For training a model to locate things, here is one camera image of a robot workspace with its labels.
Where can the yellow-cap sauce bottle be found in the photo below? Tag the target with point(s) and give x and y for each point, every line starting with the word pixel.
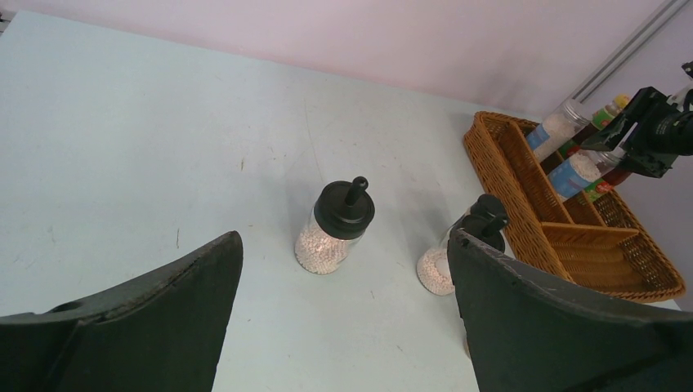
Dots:
pixel 600 119
pixel 605 184

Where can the large black-lid jar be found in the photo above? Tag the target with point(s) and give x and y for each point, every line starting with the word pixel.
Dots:
pixel 484 219

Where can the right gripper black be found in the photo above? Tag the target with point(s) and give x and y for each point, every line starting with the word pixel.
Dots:
pixel 653 133

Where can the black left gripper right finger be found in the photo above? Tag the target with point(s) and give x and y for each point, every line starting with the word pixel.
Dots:
pixel 528 330

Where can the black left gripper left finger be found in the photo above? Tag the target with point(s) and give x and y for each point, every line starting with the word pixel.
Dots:
pixel 160 331

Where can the black-spout-lid jar white beads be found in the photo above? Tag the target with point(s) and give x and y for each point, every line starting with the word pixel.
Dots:
pixel 339 218

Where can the wicker divided basket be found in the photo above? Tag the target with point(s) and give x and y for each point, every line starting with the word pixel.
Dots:
pixel 600 245

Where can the blue-label silver-lid jar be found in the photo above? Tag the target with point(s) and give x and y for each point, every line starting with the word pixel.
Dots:
pixel 557 128
pixel 582 169

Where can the aluminium corner frame right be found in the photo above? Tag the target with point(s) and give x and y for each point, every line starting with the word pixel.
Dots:
pixel 649 28

